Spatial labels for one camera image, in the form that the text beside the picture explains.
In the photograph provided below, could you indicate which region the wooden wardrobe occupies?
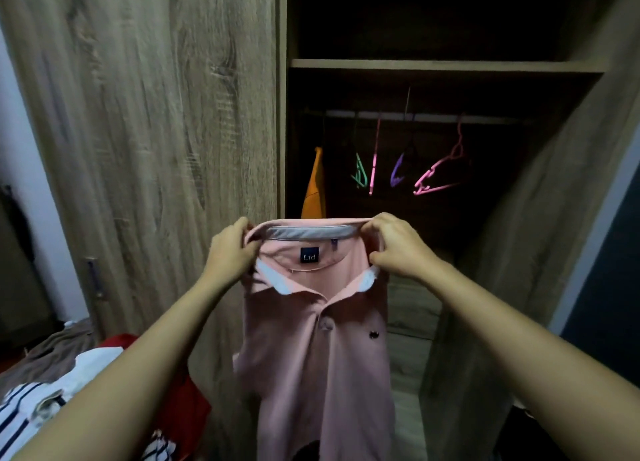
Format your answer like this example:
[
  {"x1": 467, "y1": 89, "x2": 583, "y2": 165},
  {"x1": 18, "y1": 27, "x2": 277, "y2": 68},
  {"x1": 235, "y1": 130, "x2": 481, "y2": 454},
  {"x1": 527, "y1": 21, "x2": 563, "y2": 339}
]
[{"x1": 0, "y1": 0, "x2": 640, "y2": 461}]

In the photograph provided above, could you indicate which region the red polo shirt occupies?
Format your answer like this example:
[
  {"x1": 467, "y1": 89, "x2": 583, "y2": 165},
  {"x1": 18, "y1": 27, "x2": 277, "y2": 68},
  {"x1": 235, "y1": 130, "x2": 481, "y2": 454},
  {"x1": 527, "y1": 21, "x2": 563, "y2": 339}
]
[{"x1": 99, "y1": 333, "x2": 212, "y2": 461}]

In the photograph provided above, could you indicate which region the pink shirt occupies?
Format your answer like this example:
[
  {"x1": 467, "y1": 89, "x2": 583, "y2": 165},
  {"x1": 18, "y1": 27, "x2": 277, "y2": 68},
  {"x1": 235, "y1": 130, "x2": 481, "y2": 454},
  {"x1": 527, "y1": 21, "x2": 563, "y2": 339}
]
[{"x1": 232, "y1": 217, "x2": 396, "y2": 461}]

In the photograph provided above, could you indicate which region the person's right hand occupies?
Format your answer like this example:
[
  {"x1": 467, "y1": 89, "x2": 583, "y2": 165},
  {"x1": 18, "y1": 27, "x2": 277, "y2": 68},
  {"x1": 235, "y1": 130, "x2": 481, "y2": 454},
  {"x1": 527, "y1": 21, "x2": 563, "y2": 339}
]
[{"x1": 361, "y1": 212, "x2": 441, "y2": 279}]

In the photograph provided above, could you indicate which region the teal green plastic hanger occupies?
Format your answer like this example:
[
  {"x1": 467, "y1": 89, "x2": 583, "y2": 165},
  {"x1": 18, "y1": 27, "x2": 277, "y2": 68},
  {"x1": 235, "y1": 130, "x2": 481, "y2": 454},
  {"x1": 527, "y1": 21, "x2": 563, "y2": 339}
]
[{"x1": 351, "y1": 151, "x2": 369, "y2": 190}]

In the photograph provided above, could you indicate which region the pink plastic hanger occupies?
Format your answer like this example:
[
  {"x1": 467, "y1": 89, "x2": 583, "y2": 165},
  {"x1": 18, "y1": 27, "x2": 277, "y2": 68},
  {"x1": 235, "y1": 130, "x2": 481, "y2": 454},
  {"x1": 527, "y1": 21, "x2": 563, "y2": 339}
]
[
  {"x1": 413, "y1": 115, "x2": 471, "y2": 196},
  {"x1": 369, "y1": 113, "x2": 382, "y2": 196}
]

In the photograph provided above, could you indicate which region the person's right forearm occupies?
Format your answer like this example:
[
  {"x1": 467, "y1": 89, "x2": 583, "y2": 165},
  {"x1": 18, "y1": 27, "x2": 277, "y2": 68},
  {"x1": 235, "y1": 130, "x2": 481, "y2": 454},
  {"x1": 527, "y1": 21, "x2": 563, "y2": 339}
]
[{"x1": 425, "y1": 263, "x2": 640, "y2": 461}]

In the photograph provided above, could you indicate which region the orange t-shirt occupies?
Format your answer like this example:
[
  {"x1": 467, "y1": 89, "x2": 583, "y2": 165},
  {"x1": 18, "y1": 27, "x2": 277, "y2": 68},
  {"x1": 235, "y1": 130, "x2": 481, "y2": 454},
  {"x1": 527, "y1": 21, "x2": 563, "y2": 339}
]
[{"x1": 301, "y1": 147, "x2": 327, "y2": 220}]

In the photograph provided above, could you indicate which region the recessed metal door handle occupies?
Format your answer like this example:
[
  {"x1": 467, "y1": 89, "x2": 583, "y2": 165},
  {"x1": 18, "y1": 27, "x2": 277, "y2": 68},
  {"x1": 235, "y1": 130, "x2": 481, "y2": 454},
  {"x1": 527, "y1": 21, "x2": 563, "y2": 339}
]
[{"x1": 85, "y1": 257, "x2": 106, "y2": 300}]

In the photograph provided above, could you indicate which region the purple plastic hanger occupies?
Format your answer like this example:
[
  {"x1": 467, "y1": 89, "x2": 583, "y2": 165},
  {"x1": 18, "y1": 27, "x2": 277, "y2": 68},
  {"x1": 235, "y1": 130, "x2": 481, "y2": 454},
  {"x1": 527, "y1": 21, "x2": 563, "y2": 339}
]
[{"x1": 389, "y1": 151, "x2": 406, "y2": 189}]

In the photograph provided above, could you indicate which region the white striped shirt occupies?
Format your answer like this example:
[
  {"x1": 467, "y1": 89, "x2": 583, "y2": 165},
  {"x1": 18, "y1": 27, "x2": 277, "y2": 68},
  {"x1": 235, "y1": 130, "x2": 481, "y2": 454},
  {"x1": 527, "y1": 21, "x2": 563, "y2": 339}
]
[{"x1": 0, "y1": 381, "x2": 176, "y2": 461}]

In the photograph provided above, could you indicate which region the person's left forearm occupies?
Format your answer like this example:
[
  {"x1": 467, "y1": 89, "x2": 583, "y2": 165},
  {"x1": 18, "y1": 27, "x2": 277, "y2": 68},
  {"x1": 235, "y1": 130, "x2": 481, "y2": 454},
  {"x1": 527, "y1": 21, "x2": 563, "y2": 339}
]
[{"x1": 9, "y1": 275, "x2": 231, "y2": 461}]

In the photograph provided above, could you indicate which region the black bag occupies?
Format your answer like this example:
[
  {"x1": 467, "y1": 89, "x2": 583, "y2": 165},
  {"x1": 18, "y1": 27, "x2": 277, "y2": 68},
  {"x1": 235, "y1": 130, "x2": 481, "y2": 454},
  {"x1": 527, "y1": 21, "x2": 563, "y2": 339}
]
[{"x1": 492, "y1": 408, "x2": 571, "y2": 461}]

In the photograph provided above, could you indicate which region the brown cloth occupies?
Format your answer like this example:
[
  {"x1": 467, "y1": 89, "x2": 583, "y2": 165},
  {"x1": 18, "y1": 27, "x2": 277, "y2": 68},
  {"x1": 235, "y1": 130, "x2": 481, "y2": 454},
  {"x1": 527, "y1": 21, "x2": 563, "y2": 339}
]
[{"x1": 0, "y1": 320, "x2": 99, "y2": 396}]

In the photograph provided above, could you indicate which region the person's left hand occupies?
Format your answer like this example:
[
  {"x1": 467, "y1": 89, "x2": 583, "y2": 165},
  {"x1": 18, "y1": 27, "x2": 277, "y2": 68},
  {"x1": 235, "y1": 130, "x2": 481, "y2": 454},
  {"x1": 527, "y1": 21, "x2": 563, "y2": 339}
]
[{"x1": 199, "y1": 217, "x2": 263, "y2": 292}]

